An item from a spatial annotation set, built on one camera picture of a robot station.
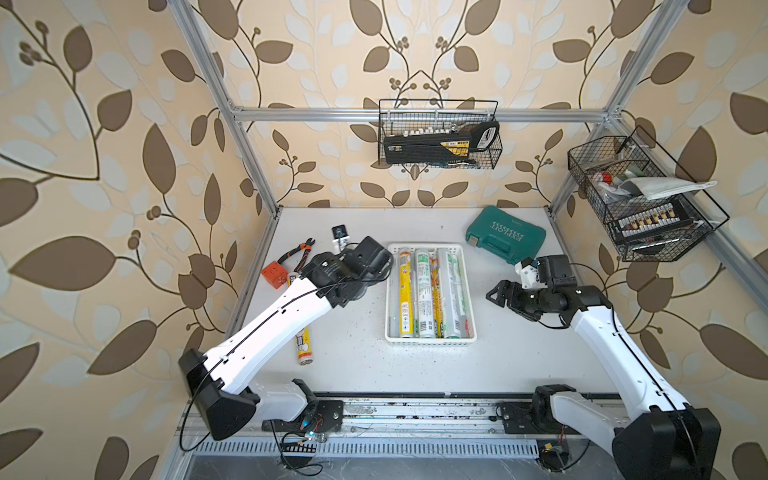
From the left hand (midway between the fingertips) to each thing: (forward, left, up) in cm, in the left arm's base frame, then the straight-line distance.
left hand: (362, 269), depth 72 cm
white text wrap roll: (+4, -25, -18) cm, 31 cm away
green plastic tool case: (+29, -47, -19) cm, 58 cm away
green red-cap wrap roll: (+6, -8, -23) cm, 25 cm away
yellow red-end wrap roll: (-9, +18, -23) cm, 31 cm away
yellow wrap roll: (+4, -11, -18) cm, 22 cm away
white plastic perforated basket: (-10, -17, -19) cm, 28 cm away
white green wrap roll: (+1, -29, -21) cm, 36 cm away
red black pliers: (+26, +24, -25) cm, 44 cm away
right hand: (-2, -36, -12) cm, 38 cm away
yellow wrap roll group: (+4, -21, -22) cm, 31 cm away
